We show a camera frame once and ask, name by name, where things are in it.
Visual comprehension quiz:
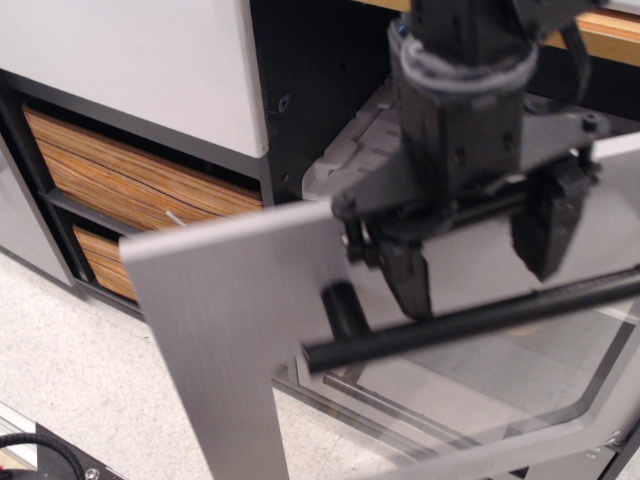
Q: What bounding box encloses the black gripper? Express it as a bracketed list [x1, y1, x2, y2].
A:
[332, 29, 608, 320]

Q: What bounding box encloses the black oven door handle bar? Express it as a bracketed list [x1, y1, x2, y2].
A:
[302, 265, 639, 374]

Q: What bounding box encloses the grey toy oven door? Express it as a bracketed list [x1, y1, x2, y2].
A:
[118, 130, 640, 480]

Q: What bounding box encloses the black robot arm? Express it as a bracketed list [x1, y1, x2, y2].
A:
[332, 1, 610, 321]

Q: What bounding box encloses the grey oven rack tray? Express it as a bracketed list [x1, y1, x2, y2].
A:
[302, 79, 401, 200]

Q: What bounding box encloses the upper wood grain bin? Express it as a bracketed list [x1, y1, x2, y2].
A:
[23, 102, 264, 230]

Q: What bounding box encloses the wood grain bin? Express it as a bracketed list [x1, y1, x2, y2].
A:
[23, 102, 264, 230]
[73, 225, 138, 302]

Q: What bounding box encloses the lower wood grain bin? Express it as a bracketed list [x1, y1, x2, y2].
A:
[73, 225, 138, 302]

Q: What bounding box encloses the grey toy kitchen cabinet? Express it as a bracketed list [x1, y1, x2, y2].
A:
[1, 1, 399, 316]

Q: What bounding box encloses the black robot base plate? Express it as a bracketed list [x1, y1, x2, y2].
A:
[36, 423, 124, 480]

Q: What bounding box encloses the black braided cable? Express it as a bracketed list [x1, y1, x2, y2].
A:
[0, 432, 86, 480]

